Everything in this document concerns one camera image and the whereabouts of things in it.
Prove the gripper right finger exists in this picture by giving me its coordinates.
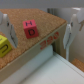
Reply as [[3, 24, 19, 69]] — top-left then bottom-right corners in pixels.
[[62, 13, 84, 61]]

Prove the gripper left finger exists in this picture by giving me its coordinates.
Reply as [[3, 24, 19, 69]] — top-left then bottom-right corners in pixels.
[[0, 10, 19, 50]]

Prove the yellow block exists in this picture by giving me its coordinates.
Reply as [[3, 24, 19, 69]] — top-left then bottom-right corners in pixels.
[[0, 34, 14, 58]]

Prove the pink block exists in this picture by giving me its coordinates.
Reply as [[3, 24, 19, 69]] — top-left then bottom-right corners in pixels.
[[22, 19, 40, 38]]

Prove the wooden drawer box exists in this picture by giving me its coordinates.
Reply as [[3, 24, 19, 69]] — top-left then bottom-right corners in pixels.
[[0, 8, 68, 72]]

